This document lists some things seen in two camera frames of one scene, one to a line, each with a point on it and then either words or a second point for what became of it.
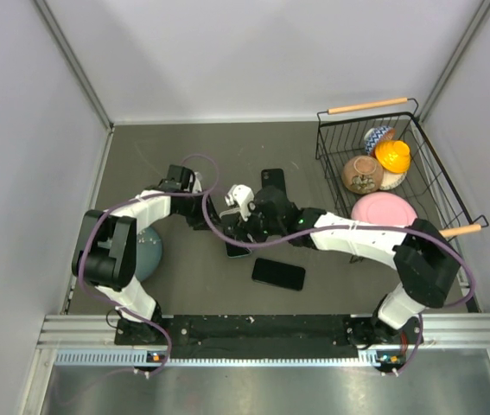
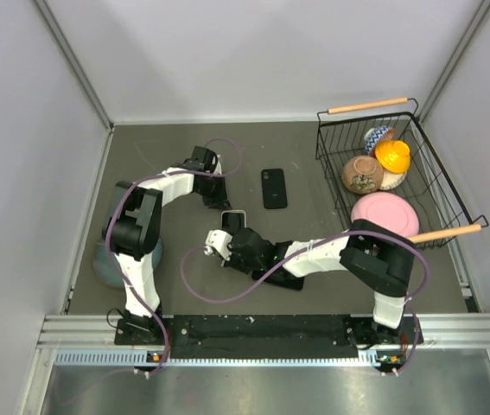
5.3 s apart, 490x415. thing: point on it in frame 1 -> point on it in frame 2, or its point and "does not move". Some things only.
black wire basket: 383,165 does not move
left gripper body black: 193,208 -> 213,193
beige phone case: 232,210 does not move
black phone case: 273,177 does not move
